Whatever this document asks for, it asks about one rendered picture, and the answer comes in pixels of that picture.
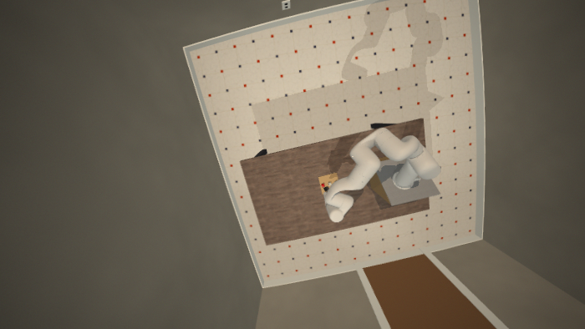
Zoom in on tan flat mat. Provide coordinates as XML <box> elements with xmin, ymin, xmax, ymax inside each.
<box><xmin>318</xmin><ymin>173</ymin><xmax>338</xmax><ymax>194</ymax></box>

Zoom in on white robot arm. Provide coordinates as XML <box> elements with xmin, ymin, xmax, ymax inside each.
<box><xmin>325</xmin><ymin>128</ymin><xmax>441</xmax><ymax>222</ymax></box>

